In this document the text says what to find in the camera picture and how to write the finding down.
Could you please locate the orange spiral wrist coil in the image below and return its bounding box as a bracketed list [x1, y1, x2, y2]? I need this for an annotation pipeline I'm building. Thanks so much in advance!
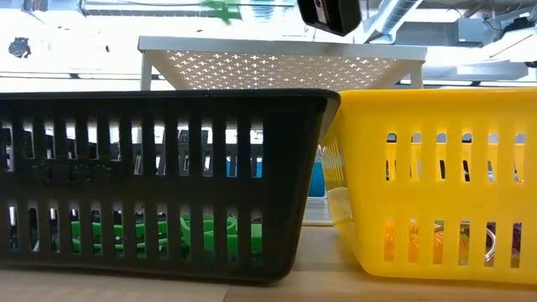
[383, 217, 445, 266]

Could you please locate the purple spiral wrist coil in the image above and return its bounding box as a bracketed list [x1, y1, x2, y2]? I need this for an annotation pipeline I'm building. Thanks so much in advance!
[485, 221, 523, 269]

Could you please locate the grey ceiling air unit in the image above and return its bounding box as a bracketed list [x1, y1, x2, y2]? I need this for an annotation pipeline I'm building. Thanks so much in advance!
[394, 18, 487, 47]

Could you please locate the yellow slotted plastic basket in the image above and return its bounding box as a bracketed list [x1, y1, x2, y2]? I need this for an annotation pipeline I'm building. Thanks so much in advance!
[321, 86, 537, 286]

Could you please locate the blue plastic bin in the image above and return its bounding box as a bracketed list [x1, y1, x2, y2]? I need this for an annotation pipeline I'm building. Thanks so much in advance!
[226, 157, 327, 198]

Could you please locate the black slotted plastic basket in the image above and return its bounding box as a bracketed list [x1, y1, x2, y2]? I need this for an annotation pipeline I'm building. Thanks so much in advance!
[0, 87, 341, 282]

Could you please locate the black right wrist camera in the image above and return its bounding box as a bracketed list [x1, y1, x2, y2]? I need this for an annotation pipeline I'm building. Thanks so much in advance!
[296, 0, 362, 37]

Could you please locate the silver ventilation duct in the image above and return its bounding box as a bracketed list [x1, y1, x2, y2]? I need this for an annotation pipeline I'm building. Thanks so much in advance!
[364, 0, 425, 43]

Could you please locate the white perforated metal shelf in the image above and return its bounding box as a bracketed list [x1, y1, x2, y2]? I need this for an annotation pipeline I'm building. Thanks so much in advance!
[137, 35, 428, 91]

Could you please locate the black ceiling fixture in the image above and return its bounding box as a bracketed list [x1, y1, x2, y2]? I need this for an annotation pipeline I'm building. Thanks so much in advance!
[8, 36, 33, 59]

